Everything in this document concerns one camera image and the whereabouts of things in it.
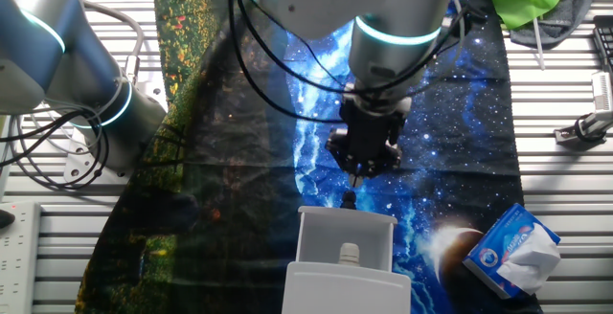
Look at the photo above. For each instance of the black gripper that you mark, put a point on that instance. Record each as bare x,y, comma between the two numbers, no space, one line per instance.
369,137

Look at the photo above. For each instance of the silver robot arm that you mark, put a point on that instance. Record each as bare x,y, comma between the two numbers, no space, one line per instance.
397,60

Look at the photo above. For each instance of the white drawer knob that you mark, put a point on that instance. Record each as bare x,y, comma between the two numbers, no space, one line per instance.
349,255

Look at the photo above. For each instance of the galaxy and forest print cloth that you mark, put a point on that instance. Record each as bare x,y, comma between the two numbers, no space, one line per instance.
230,161

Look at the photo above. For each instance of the blue tissue box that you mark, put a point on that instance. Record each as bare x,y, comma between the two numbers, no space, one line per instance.
498,242

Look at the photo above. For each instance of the white tissue sheet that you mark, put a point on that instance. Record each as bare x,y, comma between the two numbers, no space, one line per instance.
531,261

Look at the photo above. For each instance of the white plastic strip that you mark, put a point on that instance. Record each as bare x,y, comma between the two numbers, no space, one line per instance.
538,46

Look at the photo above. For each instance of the black clamp tool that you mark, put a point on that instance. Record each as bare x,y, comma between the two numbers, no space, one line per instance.
570,136

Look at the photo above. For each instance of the grey cloth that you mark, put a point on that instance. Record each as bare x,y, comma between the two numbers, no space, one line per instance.
570,22

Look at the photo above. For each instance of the black keyboard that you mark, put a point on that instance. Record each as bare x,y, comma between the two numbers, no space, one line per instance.
604,41

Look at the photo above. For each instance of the white power strip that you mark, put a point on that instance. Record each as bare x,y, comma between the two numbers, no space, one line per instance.
21,266

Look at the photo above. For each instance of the black plug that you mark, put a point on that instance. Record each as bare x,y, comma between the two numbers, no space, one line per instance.
6,219

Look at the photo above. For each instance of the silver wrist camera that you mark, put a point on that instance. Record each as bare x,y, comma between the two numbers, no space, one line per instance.
403,105

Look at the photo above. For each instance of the small silver camera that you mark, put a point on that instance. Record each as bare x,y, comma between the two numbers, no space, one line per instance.
602,91

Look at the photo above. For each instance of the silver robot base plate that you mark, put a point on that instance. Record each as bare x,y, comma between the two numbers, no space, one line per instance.
79,168

